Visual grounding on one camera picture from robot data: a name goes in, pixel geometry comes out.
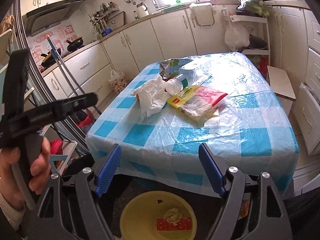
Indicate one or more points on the clear plastic bottle white cap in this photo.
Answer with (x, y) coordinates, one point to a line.
(185, 78)

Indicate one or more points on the black range hood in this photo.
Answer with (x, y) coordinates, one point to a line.
(48, 16)

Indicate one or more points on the floral shopping bag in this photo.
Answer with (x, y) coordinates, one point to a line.
(117, 81)

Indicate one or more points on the white folding stool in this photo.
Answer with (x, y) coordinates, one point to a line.
(281, 86)

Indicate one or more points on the blue handled broom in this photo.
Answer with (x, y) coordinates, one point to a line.
(85, 70)

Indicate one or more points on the green white milk carton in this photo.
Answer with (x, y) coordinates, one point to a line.
(170, 68)

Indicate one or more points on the blue checkered plastic tablecloth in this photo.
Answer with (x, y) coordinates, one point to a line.
(249, 129)

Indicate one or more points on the white plastic bag hanging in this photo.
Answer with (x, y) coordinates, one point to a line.
(236, 35)

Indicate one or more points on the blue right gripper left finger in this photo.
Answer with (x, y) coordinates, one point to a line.
(104, 170)

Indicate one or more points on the black wok pan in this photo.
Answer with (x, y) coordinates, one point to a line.
(75, 44)

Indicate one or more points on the yellow trash bucket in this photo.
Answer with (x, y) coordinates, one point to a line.
(158, 215)

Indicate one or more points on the white electric kettle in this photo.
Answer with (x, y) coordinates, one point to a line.
(142, 10)

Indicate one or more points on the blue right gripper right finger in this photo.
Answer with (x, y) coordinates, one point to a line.
(211, 165)

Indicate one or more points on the white shelf rack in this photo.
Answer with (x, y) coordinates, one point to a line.
(259, 35)

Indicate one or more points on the white tissue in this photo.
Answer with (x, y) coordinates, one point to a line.
(152, 96)

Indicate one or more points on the bag of green vegetables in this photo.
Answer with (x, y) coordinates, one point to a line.
(258, 7)

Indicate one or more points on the yellow red snack wrapper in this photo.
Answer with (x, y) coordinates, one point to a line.
(199, 103)

